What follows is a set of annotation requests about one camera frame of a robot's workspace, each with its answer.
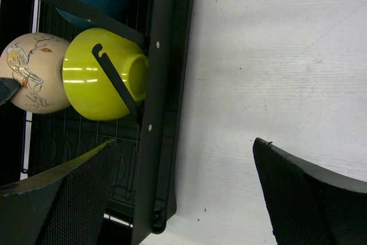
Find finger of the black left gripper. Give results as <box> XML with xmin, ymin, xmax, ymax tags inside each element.
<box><xmin>0</xmin><ymin>77</ymin><xmax>22</xmax><ymax>106</ymax></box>

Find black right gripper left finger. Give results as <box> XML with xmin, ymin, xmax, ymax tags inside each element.
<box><xmin>1</xmin><ymin>140</ymin><xmax>120</xmax><ymax>244</ymax></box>

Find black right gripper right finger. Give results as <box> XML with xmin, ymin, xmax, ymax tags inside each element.
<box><xmin>253</xmin><ymin>138</ymin><xmax>366</xmax><ymax>244</ymax></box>

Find beige bird painted bowl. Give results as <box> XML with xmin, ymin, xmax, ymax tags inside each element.
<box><xmin>1</xmin><ymin>33</ymin><xmax>71</xmax><ymax>114</ymax></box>

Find lime green bowl rear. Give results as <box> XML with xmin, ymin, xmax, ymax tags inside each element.
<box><xmin>63</xmin><ymin>28</ymin><xmax>149</xmax><ymax>120</ymax></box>

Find black drip tray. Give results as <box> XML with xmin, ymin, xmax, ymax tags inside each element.
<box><xmin>132</xmin><ymin>0</ymin><xmax>194</xmax><ymax>240</ymax></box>

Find black wire dish rack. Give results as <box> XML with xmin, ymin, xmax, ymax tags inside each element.
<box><xmin>0</xmin><ymin>0</ymin><xmax>173</xmax><ymax>245</ymax></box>

